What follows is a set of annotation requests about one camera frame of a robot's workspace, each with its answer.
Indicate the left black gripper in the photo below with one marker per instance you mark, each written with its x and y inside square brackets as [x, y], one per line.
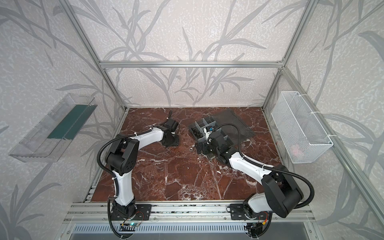
[171, 140]

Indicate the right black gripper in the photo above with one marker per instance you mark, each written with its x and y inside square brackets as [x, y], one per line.
[207, 147]

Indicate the grey plastic organizer box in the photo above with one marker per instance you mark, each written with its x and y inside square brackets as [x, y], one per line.
[226, 122]

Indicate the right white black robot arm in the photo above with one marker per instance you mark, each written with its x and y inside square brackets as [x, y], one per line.
[284, 191]

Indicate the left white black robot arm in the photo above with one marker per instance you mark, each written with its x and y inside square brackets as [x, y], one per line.
[118, 158]

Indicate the black screws in box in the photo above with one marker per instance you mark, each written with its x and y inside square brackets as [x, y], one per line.
[197, 133]

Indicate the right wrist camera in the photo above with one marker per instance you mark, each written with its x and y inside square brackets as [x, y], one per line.
[208, 130]

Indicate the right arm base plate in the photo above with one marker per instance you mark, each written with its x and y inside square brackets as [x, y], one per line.
[238, 212]

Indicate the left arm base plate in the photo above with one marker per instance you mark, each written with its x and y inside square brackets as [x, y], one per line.
[140, 212]

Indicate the white wire mesh basket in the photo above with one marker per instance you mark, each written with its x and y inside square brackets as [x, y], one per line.
[302, 134]

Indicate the aluminium frame crossbar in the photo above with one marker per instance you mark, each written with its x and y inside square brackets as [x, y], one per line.
[185, 64]

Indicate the aluminium front rail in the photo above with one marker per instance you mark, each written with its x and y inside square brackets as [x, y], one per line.
[161, 212]

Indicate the clear plastic wall tray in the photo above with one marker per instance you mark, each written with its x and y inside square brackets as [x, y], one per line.
[49, 139]

